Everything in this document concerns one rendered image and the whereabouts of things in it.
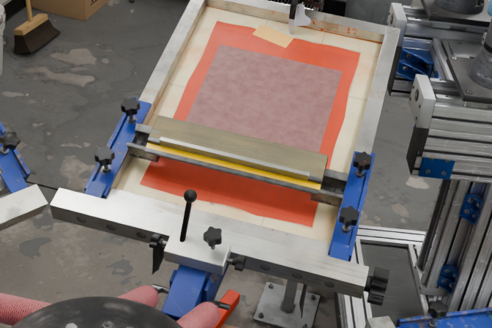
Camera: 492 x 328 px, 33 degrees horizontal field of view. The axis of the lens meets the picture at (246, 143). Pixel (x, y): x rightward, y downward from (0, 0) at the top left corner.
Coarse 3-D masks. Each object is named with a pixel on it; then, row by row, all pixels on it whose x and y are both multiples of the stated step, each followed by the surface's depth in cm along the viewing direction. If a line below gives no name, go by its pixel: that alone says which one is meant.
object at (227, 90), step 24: (216, 24) 229; (216, 48) 223; (240, 48) 223; (264, 48) 223; (216, 72) 216; (240, 72) 217; (264, 72) 217; (192, 96) 211; (216, 96) 211; (240, 96) 211; (264, 96) 212; (192, 120) 205; (216, 120) 205; (240, 120) 206; (168, 168) 195; (192, 168) 195; (168, 192) 190; (216, 192) 191
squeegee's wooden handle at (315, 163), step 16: (160, 128) 189; (176, 128) 189; (192, 128) 189; (208, 128) 189; (208, 144) 187; (224, 144) 187; (240, 144) 187; (256, 144) 187; (272, 144) 187; (272, 160) 184; (288, 160) 184; (304, 160) 184; (320, 160) 184; (320, 176) 182
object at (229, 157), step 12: (168, 144) 186; (180, 144) 185; (192, 144) 185; (204, 156) 186; (216, 156) 185; (228, 156) 184; (240, 156) 184; (264, 168) 184; (276, 168) 182; (288, 168) 182
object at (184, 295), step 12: (180, 264) 167; (180, 276) 165; (192, 276) 166; (204, 276) 166; (180, 288) 164; (192, 288) 164; (168, 300) 162; (180, 300) 162; (192, 300) 162; (168, 312) 160; (180, 312) 160
